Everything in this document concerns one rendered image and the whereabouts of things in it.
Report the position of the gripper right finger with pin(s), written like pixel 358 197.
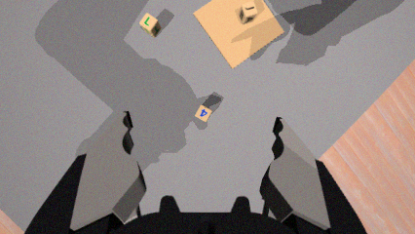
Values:
pixel 300 192

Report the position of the tan flat mat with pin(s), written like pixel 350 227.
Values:
pixel 236 41

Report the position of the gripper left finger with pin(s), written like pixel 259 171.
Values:
pixel 100 191

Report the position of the tan wooden letter block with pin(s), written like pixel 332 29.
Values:
pixel 203 113
pixel 247 12
pixel 150 25

